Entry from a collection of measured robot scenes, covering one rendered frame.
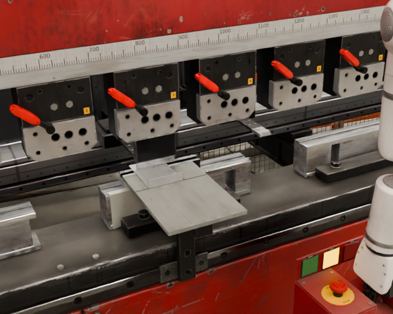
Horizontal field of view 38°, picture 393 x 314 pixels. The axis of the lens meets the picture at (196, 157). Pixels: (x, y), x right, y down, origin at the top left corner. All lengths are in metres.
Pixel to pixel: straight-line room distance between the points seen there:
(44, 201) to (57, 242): 2.00
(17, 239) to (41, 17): 0.49
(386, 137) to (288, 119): 0.71
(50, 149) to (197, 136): 0.58
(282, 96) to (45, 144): 0.59
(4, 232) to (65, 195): 2.09
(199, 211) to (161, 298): 0.29
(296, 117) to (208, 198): 0.69
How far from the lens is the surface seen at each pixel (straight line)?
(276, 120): 1.83
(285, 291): 1.62
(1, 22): 1.16
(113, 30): 1.22
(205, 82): 1.28
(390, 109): 1.16
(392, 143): 1.18
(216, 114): 1.37
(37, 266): 1.32
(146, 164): 1.38
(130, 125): 1.28
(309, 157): 1.60
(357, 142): 1.70
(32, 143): 1.23
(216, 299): 1.50
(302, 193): 1.54
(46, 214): 3.25
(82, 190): 3.43
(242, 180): 1.50
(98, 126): 1.60
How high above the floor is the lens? 1.62
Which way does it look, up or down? 26 degrees down
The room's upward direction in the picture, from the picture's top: 1 degrees counter-clockwise
